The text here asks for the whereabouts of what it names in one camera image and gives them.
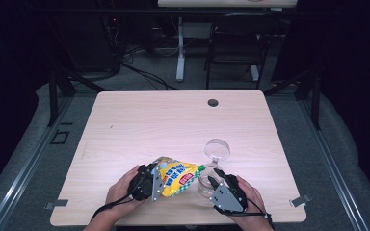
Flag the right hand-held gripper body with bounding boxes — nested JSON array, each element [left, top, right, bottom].
[[209, 174, 249, 214]]

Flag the person's right hand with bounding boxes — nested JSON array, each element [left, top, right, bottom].
[[229, 175, 268, 222]]

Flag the aluminium floor rail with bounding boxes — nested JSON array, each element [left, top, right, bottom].
[[297, 99, 370, 231], [0, 95, 73, 231]]

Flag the black floor cables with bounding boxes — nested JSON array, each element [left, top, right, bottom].
[[121, 62, 179, 91]]

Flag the clear glass jar hinged lid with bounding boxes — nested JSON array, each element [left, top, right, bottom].
[[197, 138, 231, 198]]

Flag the yellow spout pouch green cap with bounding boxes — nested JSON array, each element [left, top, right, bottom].
[[153, 156, 206, 198]]

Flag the right hand-held gripper black cable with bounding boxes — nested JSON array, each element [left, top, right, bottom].
[[213, 198, 274, 226]]

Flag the grey tape strip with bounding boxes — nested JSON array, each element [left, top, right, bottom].
[[44, 198, 69, 211], [289, 193, 312, 208]]

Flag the white desk leg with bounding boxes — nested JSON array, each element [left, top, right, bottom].
[[175, 16, 186, 83]]

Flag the black metal stand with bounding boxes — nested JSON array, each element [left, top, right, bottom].
[[263, 66, 322, 131], [46, 68, 107, 128]]

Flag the person's left hand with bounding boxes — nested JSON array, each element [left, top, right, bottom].
[[105, 165, 143, 215]]

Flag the hand-held gripper black cable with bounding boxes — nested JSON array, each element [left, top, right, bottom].
[[90, 179, 143, 222], [213, 198, 274, 226]]

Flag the white desk foot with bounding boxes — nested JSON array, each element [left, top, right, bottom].
[[250, 64, 260, 82]]

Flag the left hand-held gripper black cable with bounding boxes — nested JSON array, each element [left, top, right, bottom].
[[90, 179, 143, 222]]

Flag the white background desk top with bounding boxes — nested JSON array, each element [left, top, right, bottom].
[[157, 0, 298, 9]]

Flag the black folding chair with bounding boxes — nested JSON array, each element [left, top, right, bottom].
[[204, 13, 278, 90]]

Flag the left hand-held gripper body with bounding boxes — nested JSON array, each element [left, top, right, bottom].
[[128, 163, 166, 202]]

